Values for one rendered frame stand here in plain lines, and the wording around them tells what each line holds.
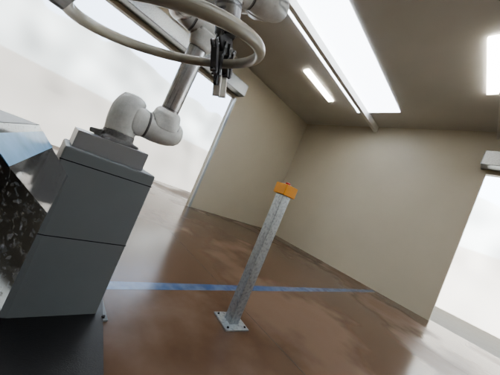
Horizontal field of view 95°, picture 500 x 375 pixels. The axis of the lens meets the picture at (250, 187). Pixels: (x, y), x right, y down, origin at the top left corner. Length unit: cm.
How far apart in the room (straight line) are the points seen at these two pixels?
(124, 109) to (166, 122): 21
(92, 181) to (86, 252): 36
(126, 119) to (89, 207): 48
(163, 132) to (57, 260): 80
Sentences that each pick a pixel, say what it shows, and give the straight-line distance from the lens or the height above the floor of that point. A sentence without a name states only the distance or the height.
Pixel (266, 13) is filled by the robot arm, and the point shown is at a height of 153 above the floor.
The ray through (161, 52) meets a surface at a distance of 97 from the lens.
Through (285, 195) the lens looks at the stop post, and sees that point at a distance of 165.
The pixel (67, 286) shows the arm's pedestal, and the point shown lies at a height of 16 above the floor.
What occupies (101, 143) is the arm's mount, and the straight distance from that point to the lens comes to 131.
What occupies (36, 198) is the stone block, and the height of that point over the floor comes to 80.
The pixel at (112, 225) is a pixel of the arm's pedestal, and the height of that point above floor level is 50.
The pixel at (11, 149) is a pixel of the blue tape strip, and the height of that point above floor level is 85.
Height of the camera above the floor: 91
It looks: 2 degrees up
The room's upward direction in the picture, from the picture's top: 23 degrees clockwise
